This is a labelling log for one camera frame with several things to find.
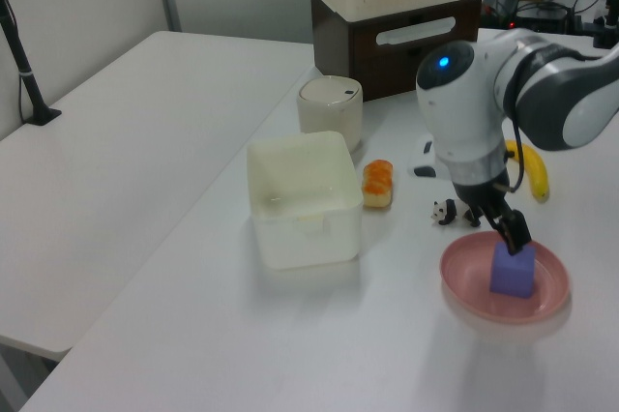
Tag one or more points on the white square plastic bin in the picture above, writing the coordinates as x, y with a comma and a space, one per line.
309, 238

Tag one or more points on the black camera stand pole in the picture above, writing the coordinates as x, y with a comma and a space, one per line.
26, 78

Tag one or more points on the yellow toy banana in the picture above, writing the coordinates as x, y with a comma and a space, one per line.
537, 175

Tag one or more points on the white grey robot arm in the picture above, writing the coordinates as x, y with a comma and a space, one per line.
459, 107

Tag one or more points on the pink plate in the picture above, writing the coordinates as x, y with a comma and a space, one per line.
464, 281

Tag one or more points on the dark brown wooden box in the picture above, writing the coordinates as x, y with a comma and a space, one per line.
358, 59

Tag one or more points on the toy shrimp sushi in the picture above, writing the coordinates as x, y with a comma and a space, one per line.
378, 185

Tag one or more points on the black electronics box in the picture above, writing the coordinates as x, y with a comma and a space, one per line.
541, 18

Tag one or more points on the toy panda figure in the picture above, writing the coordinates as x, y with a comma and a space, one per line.
447, 213

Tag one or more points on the black desk clamp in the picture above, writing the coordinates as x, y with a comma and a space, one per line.
607, 25

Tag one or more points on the purple cube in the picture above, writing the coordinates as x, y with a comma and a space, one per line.
512, 276

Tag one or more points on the beige round trash can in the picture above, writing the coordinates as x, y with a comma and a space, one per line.
333, 112

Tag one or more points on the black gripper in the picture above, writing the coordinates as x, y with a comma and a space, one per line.
483, 199

